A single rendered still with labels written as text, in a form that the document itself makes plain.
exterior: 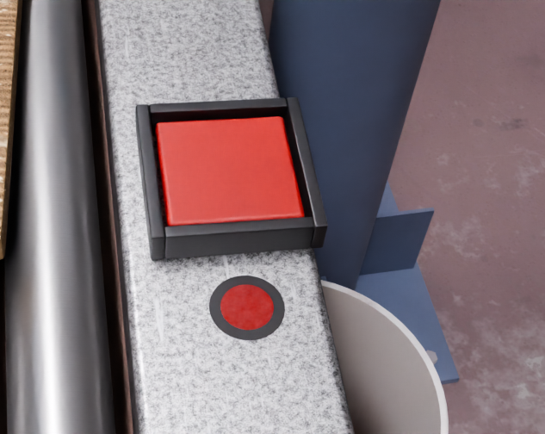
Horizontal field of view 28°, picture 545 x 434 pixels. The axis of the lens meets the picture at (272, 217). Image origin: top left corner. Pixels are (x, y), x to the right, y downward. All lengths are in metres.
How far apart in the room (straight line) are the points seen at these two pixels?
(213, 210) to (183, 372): 0.07
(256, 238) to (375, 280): 1.13
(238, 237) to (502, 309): 1.18
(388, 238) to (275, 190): 1.05
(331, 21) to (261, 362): 0.67
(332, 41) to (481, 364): 0.63
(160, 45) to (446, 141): 1.28
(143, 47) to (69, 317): 0.16
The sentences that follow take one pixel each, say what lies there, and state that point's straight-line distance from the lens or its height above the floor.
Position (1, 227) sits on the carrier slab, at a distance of 0.45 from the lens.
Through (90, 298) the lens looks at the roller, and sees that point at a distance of 0.46.
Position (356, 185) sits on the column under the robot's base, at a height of 0.34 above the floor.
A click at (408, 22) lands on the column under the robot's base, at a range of 1.08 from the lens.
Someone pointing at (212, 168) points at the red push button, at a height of 0.93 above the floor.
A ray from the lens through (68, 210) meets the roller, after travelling 0.48.
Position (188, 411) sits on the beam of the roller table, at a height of 0.92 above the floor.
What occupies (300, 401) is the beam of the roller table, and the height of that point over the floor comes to 0.91.
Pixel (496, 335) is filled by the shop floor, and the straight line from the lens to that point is 1.59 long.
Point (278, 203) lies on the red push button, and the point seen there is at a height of 0.93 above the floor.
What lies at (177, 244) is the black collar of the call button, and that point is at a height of 0.93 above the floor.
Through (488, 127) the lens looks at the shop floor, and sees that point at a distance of 1.84.
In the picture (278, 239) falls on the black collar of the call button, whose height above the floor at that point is 0.92.
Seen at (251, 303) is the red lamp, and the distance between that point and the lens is 0.46.
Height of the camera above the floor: 1.30
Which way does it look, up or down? 52 degrees down
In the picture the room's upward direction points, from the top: 10 degrees clockwise
